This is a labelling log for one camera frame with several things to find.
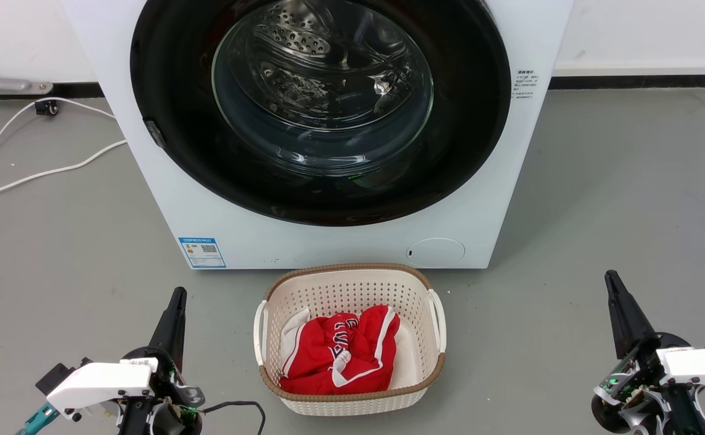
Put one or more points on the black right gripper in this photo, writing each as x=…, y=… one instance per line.
x=633, y=393

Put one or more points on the red garment with white stripes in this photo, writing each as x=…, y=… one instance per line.
x=328, y=356

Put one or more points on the round white filter cover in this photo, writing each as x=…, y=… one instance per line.
x=435, y=252

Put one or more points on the blue energy label sticker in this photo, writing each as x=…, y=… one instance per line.
x=202, y=252

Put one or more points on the white front-load washing machine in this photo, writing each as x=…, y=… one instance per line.
x=147, y=199

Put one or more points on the steel washer drum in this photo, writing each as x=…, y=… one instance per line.
x=304, y=42

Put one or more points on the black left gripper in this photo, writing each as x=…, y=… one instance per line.
x=168, y=402

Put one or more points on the small printed text sticker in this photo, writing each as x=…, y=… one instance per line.
x=524, y=84

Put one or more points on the teal plastic piece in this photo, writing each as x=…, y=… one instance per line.
x=37, y=420

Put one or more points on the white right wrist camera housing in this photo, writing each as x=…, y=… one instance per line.
x=699, y=365

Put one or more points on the white perforated laundry basket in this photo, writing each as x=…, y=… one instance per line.
x=352, y=290

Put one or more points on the black round washer door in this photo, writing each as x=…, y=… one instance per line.
x=171, y=72

